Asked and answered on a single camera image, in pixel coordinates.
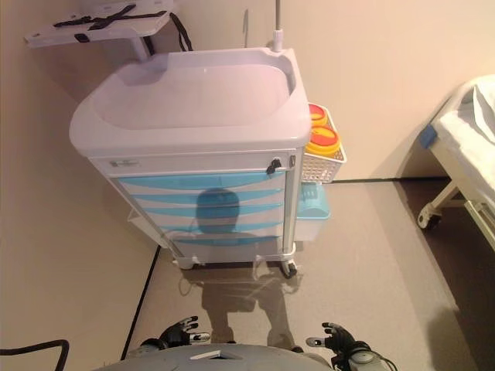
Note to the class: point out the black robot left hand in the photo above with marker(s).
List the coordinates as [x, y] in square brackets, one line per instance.
[179, 334]

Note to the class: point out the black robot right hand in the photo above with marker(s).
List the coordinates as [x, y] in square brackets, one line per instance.
[340, 340]

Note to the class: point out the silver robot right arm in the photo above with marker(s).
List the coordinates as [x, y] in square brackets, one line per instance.
[361, 359]

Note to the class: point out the grey robot torso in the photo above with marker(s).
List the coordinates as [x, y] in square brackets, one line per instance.
[251, 359]

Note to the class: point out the black cart caster wheel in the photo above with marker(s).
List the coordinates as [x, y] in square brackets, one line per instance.
[290, 267]

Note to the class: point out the small white side bin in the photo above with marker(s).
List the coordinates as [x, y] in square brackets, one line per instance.
[133, 220]

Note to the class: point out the light blue waste bin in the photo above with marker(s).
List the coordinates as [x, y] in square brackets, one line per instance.
[315, 208]

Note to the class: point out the bed caster wheel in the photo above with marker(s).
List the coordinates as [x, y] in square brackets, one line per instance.
[425, 220]

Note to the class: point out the white perforated side basket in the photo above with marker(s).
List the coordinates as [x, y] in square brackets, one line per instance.
[321, 170]

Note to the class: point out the silver cart lock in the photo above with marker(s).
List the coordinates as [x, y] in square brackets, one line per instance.
[292, 160]

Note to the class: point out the black cart key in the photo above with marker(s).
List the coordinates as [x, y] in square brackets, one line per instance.
[274, 164]

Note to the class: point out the yellow sharps container red lid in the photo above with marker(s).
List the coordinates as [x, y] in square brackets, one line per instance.
[318, 113]
[323, 137]

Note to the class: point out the blue bed corner tag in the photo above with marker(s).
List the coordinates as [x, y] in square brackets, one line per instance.
[428, 137]

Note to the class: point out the white medical cart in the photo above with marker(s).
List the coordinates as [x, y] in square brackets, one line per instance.
[193, 96]

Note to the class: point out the white bed mattress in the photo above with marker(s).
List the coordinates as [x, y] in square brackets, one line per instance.
[464, 131]

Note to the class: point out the grey IV pole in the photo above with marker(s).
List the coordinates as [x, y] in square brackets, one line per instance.
[277, 38]

